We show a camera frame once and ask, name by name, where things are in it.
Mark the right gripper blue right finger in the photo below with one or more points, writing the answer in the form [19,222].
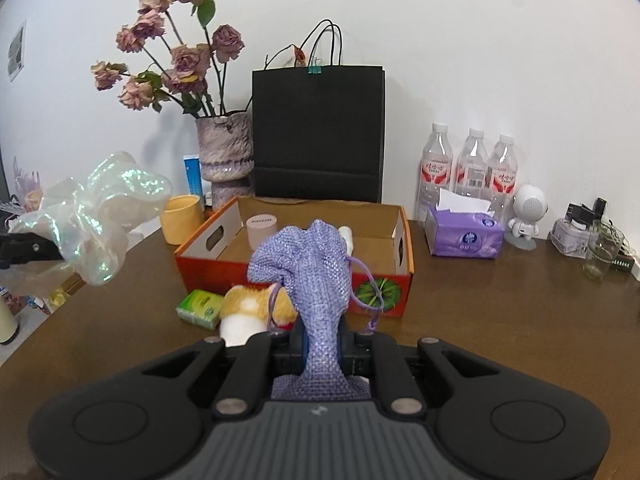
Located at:
[379,358]

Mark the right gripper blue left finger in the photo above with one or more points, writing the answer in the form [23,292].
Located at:
[254,367]

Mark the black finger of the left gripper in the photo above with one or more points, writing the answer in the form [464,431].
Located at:
[24,248]

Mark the white orange plush toy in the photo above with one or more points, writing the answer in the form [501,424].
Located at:
[247,311]

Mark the iridescent plastic bag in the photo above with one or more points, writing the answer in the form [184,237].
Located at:
[90,222]

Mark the green tissue packet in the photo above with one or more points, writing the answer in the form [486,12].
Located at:
[201,308]

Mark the purple drawstring pouch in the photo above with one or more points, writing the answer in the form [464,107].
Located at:
[315,309]

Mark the white spray bottle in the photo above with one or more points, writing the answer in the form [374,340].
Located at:
[346,235]

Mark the pink cylindrical jar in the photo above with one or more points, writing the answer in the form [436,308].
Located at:
[259,228]

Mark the cluttered storage rack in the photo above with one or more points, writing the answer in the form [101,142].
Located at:
[27,195]

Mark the orange cardboard box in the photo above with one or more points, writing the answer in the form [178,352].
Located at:
[360,253]

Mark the purple tissue pack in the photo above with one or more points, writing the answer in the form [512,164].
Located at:
[459,226]

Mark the yellow mug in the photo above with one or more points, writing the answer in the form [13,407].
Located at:
[182,216]

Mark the blue white tube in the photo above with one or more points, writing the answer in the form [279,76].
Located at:
[192,168]

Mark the left water bottle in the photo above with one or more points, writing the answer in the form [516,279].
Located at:
[435,170]

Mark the water bottle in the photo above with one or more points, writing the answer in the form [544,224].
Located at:
[435,170]
[502,168]
[471,168]

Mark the middle water bottle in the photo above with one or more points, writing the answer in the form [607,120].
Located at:
[471,168]

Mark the white robot figurine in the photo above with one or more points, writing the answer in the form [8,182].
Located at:
[529,207]

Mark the right water bottle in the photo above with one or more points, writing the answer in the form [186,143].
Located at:
[502,168]

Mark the pink ceramic vase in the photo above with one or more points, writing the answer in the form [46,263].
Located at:
[226,153]

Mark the black paper bag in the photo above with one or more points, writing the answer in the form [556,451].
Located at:
[319,137]

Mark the dried pink rose bouquet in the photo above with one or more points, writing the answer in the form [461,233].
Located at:
[194,76]

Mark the clear glass cup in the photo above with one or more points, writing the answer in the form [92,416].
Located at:
[605,241]

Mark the wall poster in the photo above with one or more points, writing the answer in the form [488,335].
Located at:
[16,53]

